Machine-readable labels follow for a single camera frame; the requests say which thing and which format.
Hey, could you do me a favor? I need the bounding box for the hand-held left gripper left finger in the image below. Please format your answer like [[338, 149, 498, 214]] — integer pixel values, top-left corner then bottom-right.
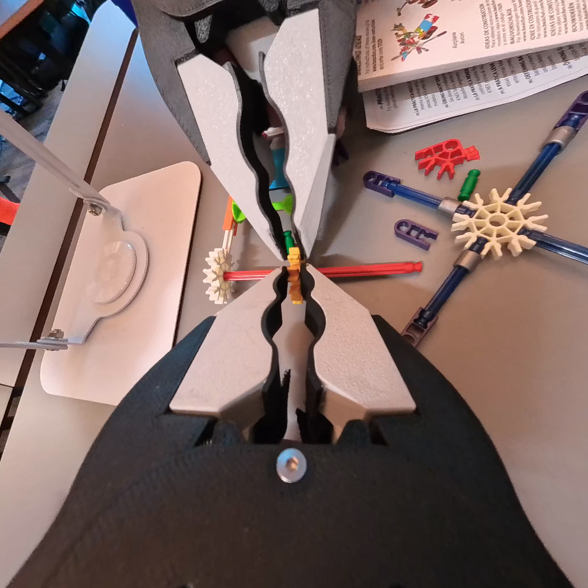
[[169, 267, 292, 444]]

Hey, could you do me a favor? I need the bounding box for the stand foot bracket with dome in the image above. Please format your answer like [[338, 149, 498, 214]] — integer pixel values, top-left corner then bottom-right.
[[39, 201, 151, 352]]

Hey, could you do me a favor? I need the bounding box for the colourful toy cart frame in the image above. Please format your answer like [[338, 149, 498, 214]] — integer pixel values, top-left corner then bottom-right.
[[203, 126, 423, 306]]

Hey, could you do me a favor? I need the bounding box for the wooden stand board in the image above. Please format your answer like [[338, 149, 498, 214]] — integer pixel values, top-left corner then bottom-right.
[[0, 0, 45, 40]]

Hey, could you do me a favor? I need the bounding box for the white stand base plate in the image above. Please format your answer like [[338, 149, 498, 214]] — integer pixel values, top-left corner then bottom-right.
[[40, 160, 203, 408]]

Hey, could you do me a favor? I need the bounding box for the red toy fan connector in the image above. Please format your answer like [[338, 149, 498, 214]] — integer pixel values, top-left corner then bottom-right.
[[414, 139, 481, 181]]

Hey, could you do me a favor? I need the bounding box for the blue rod cross white hub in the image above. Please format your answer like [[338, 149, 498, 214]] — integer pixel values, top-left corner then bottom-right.
[[362, 89, 588, 346]]

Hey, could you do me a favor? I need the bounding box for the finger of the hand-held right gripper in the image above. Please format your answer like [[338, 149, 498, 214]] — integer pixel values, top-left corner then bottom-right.
[[261, 6, 338, 257], [176, 52, 293, 262]]

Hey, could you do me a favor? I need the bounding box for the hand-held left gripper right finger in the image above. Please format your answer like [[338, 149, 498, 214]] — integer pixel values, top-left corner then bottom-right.
[[295, 265, 418, 444]]

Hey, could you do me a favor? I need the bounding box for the black office chair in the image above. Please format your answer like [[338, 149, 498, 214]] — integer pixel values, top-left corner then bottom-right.
[[0, 9, 74, 118]]

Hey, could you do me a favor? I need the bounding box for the toy instruction booklet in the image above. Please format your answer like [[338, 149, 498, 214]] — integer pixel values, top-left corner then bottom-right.
[[353, 0, 588, 135]]

